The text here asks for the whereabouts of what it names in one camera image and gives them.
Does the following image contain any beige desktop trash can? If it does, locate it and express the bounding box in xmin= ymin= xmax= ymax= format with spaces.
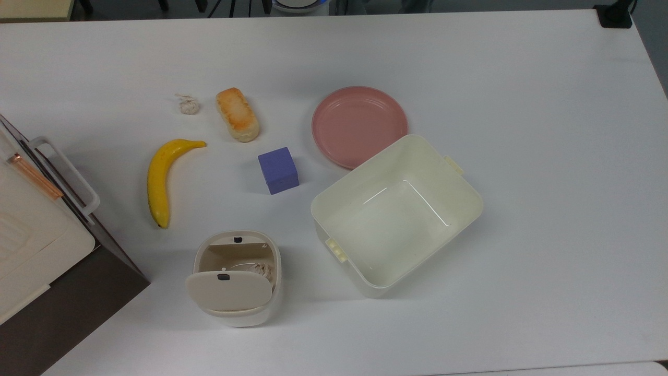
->
xmin=193 ymin=230 xmax=282 ymax=328

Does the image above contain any beige trash can lid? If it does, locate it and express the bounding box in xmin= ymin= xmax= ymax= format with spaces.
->
xmin=185 ymin=269 xmax=275 ymax=314

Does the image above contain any purple cube block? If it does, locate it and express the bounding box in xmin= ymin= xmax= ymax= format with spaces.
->
xmin=257 ymin=147 xmax=300 ymax=195

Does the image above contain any pink plastic plate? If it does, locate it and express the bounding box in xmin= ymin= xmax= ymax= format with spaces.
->
xmin=312 ymin=86 xmax=409 ymax=170

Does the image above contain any cream plastic storage box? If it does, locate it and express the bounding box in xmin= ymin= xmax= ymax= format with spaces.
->
xmin=311 ymin=134 xmax=484 ymax=299

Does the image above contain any toasted bread roll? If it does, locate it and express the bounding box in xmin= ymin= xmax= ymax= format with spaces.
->
xmin=216 ymin=87 xmax=260 ymax=143

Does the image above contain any yellow banana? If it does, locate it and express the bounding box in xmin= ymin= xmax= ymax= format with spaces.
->
xmin=147 ymin=138 xmax=208 ymax=229

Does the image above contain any cream white appliance box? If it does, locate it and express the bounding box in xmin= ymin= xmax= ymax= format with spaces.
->
xmin=0 ymin=128 xmax=97 ymax=324

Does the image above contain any light wooden side desk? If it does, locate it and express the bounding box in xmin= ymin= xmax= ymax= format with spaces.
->
xmin=0 ymin=0 xmax=75 ymax=22

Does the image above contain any white appliance with handle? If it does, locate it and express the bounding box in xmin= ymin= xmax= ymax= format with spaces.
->
xmin=0 ymin=114 xmax=151 ymax=376

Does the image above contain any black table clamp mount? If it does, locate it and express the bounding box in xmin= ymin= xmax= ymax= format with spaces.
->
xmin=594 ymin=0 xmax=638 ymax=29

